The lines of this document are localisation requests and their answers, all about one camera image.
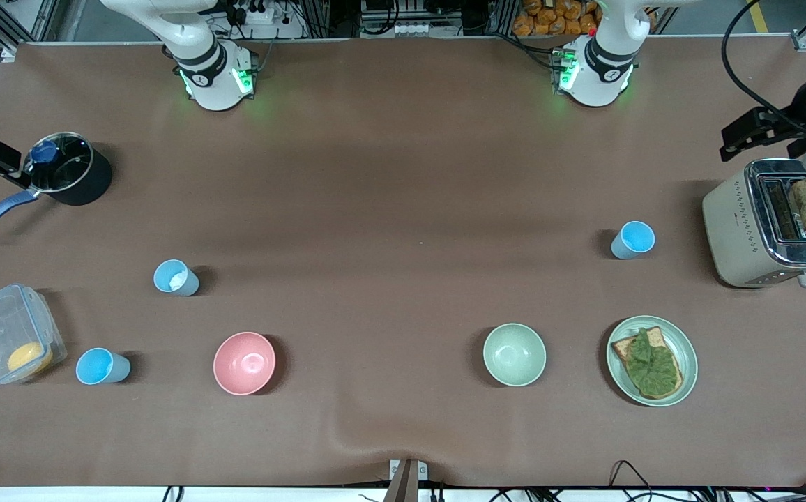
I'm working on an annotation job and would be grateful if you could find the light green plate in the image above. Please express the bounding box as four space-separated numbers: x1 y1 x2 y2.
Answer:
606 315 699 408

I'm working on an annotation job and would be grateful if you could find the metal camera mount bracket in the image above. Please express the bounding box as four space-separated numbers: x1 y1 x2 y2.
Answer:
383 459 429 502

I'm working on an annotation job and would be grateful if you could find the yellow round food item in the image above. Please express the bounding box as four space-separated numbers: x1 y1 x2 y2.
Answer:
7 340 54 374

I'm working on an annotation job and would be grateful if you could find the toast slice with crust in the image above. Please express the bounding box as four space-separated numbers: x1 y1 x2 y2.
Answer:
611 326 684 400

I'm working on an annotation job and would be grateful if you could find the brown table mat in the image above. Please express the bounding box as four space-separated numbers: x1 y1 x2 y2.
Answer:
0 38 806 489

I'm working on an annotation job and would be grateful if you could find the black looped cable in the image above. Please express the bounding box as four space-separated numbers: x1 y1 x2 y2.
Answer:
609 459 656 502

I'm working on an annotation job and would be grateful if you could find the light green bowl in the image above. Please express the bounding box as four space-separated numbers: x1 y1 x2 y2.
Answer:
482 322 547 388

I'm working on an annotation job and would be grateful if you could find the glass lid with blue knob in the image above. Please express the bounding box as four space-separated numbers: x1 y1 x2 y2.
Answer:
24 132 93 194

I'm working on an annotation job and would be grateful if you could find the green lettuce leaf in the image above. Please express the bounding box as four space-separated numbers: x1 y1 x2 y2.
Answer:
626 328 680 396

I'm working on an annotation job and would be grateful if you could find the bag of orange snacks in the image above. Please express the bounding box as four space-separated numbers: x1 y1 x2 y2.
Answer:
512 0 600 38

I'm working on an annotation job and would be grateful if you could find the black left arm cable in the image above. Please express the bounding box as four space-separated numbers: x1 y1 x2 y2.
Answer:
721 0 806 137

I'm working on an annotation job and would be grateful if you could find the beige and chrome toaster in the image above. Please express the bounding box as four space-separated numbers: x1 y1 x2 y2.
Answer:
701 158 806 289

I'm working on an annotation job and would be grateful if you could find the blue plastic cup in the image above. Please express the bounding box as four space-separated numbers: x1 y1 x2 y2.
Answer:
610 220 656 261
153 259 200 297
75 347 132 386

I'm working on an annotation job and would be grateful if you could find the black pot with blue handle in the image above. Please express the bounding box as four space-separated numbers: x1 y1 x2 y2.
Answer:
0 131 114 240

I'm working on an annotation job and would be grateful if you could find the white power strip with plugs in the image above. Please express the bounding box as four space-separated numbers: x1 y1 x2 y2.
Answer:
225 0 280 26

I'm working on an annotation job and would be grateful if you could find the pink bowl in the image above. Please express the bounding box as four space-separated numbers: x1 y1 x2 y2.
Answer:
213 331 277 396

